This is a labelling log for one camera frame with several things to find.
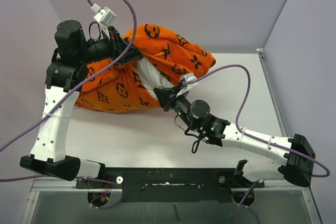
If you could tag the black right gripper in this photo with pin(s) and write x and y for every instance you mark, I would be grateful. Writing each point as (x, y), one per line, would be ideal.
(164, 94)

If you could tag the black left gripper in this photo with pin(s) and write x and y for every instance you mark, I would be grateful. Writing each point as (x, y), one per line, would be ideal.
(117, 46)

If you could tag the white pillow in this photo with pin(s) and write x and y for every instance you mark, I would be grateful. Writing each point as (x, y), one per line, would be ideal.
(150, 76)

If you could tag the orange patterned plush pillowcase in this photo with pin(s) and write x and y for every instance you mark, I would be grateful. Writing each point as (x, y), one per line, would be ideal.
(166, 56)

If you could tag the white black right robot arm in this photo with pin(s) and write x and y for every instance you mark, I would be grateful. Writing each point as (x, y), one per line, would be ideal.
(289, 158)

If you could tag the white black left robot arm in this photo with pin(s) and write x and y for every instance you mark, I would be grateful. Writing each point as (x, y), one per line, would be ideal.
(64, 77)

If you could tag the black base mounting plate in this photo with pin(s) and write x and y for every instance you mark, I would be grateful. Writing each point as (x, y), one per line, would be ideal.
(171, 184)

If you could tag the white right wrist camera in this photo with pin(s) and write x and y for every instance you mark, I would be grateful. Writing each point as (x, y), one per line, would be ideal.
(187, 82)

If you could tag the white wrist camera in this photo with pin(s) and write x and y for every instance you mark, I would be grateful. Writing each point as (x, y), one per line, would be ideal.
(103, 16)
(187, 82)

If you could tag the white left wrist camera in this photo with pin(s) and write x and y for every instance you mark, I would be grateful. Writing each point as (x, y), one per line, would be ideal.
(103, 16)

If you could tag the aluminium frame rail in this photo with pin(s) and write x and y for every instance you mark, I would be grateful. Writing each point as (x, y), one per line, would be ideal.
(55, 201)

